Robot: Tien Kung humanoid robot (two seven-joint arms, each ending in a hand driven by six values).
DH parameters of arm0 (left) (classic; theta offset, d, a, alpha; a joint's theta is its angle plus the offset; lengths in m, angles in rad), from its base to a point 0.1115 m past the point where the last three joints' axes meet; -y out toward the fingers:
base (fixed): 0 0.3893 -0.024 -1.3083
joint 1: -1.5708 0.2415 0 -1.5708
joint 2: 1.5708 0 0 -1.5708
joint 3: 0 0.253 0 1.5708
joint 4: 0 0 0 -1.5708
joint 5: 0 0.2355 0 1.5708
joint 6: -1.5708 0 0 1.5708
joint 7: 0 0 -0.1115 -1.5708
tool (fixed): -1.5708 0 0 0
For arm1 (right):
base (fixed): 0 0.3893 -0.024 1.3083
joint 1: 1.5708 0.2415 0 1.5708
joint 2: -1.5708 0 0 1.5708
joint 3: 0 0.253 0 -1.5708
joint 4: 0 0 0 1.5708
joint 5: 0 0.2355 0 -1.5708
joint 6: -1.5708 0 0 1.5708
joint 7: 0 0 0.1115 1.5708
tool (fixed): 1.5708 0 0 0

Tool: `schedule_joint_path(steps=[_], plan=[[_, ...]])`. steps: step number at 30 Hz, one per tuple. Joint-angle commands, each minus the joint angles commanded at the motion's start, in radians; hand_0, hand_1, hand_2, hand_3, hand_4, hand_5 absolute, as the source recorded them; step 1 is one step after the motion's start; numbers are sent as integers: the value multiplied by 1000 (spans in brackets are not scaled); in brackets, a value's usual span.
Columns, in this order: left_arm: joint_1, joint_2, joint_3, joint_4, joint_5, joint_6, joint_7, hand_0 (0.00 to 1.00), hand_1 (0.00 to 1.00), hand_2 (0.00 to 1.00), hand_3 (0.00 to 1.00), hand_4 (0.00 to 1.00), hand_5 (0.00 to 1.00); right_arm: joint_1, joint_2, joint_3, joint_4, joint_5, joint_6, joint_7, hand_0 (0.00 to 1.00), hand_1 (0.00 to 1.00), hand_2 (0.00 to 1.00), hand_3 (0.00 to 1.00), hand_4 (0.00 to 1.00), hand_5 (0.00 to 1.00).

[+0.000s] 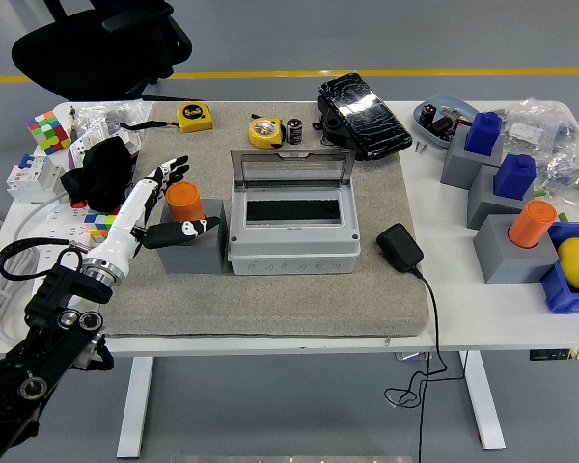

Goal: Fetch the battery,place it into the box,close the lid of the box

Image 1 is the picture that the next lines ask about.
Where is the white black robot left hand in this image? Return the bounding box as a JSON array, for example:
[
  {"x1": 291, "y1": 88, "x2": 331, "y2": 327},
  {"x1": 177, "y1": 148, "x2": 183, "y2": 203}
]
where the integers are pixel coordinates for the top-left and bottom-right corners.
[{"x1": 89, "y1": 154, "x2": 222, "y2": 277}]

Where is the grey plastic junction box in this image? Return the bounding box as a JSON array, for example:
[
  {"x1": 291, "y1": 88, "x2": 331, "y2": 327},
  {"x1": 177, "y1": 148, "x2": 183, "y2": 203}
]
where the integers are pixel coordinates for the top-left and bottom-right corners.
[{"x1": 227, "y1": 178, "x2": 362, "y2": 276}]

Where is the clear hinged box lid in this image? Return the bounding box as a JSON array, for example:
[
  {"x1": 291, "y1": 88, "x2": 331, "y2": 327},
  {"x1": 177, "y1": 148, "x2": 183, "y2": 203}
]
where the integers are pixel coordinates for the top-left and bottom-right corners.
[{"x1": 230, "y1": 148, "x2": 357, "y2": 187}]

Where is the bright puzzle cube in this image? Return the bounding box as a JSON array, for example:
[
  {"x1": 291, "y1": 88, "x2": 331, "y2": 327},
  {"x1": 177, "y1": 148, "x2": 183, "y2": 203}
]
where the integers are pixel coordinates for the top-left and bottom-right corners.
[{"x1": 84, "y1": 206, "x2": 122, "y2": 244}]

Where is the white power strip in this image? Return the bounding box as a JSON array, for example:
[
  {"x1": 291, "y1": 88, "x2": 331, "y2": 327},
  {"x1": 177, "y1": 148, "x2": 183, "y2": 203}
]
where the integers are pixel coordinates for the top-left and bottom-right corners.
[{"x1": 28, "y1": 202, "x2": 93, "y2": 310}]

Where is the black cloth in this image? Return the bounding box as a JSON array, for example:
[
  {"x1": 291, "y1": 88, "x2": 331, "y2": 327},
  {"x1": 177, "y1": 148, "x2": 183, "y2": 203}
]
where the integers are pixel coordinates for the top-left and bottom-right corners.
[{"x1": 60, "y1": 137, "x2": 136, "y2": 213}]

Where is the grey holder block round hole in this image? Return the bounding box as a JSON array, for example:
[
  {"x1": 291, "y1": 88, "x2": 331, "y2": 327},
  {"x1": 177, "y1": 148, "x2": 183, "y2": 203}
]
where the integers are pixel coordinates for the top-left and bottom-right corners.
[{"x1": 157, "y1": 198, "x2": 229, "y2": 275}]

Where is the white blue circuit breaker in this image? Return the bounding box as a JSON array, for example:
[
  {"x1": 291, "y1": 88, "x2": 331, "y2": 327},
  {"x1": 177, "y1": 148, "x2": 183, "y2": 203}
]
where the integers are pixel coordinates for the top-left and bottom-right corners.
[{"x1": 6, "y1": 152, "x2": 67, "y2": 204}]

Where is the clear plastic bag with packets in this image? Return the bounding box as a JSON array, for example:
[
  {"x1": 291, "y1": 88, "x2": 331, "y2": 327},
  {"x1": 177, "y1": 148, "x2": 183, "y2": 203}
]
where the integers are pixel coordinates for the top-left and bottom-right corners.
[{"x1": 69, "y1": 101, "x2": 153, "y2": 165}]

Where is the white-edged puzzle cube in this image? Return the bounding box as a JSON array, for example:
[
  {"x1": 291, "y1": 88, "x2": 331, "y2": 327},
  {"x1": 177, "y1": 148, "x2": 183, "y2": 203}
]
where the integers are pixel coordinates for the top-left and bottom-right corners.
[{"x1": 26, "y1": 110, "x2": 73, "y2": 156}]

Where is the yellow tape measure black label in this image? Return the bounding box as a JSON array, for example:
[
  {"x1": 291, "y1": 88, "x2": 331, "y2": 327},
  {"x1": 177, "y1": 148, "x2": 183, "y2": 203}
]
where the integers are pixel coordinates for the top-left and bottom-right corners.
[{"x1": 119, "y1": 102, "x2": 214, "y2": 133}]

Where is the grey-brown mat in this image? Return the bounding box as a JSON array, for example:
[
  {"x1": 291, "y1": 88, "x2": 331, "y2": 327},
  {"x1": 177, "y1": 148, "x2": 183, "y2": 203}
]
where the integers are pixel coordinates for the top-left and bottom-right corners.
[{"x1": 98, "y1": 100, "x2": 430, "y2": 339}]

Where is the yellow tape measure chrome face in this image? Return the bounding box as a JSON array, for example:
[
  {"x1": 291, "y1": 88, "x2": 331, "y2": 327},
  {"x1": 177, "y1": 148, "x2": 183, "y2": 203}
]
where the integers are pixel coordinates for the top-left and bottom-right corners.
[{"x1": 248, "y1": 114, "x2": 286, "y2": 150}]

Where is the white table leg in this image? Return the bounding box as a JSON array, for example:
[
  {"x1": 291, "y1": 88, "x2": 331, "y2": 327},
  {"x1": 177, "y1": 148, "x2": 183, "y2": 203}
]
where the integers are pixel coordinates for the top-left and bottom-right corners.
[
  {"x1": 116, "y1": 356, "x2": 154, "y2": 459},
  {"x1": 457, "y1": 350, "x2": 507, "y2": 451}
]

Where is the black office chair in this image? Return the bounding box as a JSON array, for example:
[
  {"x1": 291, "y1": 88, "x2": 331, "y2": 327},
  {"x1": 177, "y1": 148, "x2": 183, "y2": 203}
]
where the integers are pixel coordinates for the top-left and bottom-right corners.
[{"x1": 11, "y1": 0, "x2": 194, "y2": 102}]

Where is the glossy black pouch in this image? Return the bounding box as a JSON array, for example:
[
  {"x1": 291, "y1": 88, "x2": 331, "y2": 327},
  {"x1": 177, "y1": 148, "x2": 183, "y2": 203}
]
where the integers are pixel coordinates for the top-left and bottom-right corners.
[{"x1": 313, "y1": 72, "x2": 414, "y2": 162}]

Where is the black power adapter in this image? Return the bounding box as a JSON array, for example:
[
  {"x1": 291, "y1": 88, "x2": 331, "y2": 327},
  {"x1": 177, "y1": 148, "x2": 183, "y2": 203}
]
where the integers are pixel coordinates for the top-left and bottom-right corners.
[{"x1": 375, "y1": 223, "x2": 425, "y2": 275}]

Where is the dark brown capacitor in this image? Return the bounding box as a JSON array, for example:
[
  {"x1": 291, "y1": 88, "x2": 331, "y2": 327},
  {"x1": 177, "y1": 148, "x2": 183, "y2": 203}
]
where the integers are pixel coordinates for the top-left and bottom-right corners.
[{"x1": 429, "y1": 115, "x2": 460, "y2": 139}]

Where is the blue-grey dish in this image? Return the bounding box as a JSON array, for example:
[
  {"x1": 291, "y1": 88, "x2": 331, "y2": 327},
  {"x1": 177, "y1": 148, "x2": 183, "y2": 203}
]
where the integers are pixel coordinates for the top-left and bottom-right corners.
[{"x1": 413, "y1": 95, "x2": 482, "y2": 149}]

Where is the blue bottle-shaped block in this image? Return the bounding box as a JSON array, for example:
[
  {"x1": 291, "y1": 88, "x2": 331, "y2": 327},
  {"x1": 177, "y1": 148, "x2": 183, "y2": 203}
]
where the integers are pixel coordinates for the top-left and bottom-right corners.
[
  {"x1": 492, "y1": 153, "x2": 537, "y2": 201},
  {"x1": 464, "y1": 111, "x2": 504, "y2": 156}
]

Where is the clear plastic parts bag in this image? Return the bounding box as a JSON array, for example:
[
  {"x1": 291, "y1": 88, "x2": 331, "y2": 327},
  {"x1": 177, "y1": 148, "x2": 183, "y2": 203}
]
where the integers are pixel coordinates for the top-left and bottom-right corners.
[
  {"x1": 535, "y1": 144, "x2": 579, "y2": 213},
  {"x1": 500, "y1": 98, "x2": 579, "y2": 155}
]

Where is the blue plastic bin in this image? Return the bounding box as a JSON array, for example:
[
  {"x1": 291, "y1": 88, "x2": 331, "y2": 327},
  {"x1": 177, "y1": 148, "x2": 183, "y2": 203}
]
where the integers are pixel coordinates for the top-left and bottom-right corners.
[{"x1": 539, "y1": 221, "x2": 579, "y2": 314}]

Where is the black table control panel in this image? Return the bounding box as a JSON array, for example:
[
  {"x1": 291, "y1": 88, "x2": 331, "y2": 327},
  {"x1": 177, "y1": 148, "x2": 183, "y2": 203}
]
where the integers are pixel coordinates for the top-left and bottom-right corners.
[{"x1": 529, "y1": 347, "x2": 579, "y2": 362}]

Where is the white power cable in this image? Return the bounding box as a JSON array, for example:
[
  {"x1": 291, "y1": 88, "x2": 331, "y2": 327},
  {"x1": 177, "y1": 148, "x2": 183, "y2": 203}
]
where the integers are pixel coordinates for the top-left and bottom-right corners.
[{"x1": 0, "y1": 192, "x2": 67, "y2": 339}]

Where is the black adapter cord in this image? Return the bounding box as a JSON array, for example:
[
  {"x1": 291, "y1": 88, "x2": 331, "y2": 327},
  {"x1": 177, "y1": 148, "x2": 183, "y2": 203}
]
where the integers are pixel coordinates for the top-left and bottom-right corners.
[{"x1": 384, "y1": 267, "x2": 466, "y2": 463}]

